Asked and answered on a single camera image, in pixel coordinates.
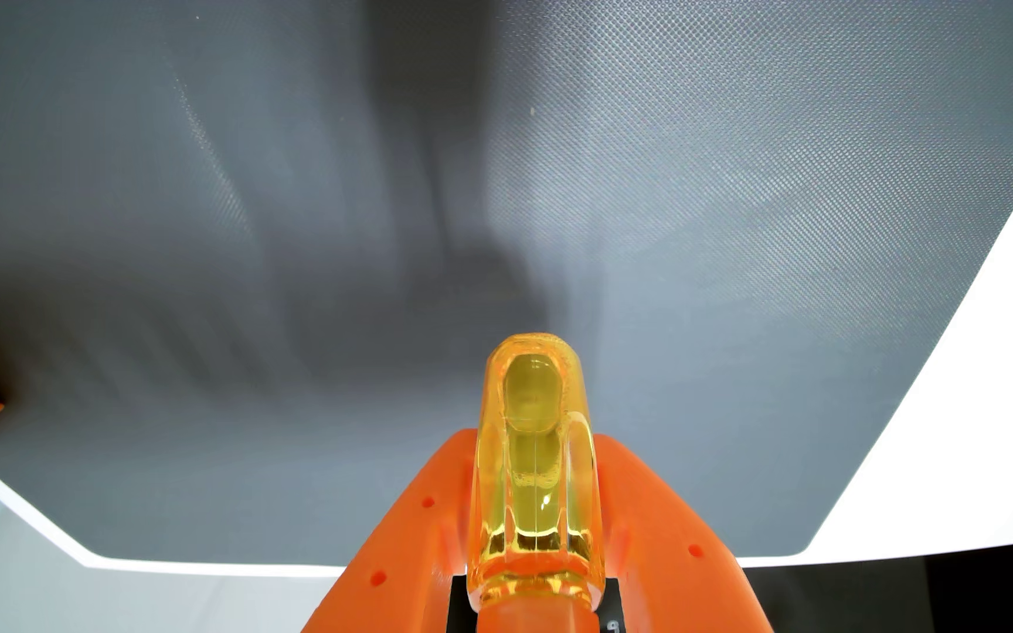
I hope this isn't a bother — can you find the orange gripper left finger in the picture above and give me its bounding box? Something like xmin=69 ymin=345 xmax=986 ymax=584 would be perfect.
xmin=301 ymin=428 xmax=483 ymax=633

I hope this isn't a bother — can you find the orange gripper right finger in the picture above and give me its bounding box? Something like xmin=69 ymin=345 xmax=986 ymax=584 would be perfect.
xmin=593 ymin=433 xmax=777 ymax=633

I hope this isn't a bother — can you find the yellow eyedrops bottle orange cap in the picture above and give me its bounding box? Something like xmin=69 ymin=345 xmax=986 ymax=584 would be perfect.
xmin=466 ymin=332 xmax=607 ymax=633

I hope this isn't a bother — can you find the dark grey textured mat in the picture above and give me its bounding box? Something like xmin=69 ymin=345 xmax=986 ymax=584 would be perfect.
xmin=0 ymin=0 xmax=1013 ymax=569

